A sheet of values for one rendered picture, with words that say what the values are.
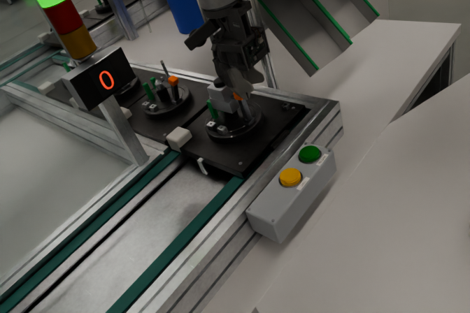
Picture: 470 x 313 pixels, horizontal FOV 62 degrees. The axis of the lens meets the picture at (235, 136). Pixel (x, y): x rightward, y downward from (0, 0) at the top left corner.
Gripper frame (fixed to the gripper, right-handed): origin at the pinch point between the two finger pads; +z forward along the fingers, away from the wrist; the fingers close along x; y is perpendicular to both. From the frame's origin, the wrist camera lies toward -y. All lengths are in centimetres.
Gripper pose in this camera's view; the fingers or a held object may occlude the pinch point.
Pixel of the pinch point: (243, 93)
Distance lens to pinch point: 83.8
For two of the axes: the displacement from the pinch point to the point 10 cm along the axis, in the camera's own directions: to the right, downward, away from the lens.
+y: 7.3, 2.3, -6.4
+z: 2.8, 7.5, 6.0
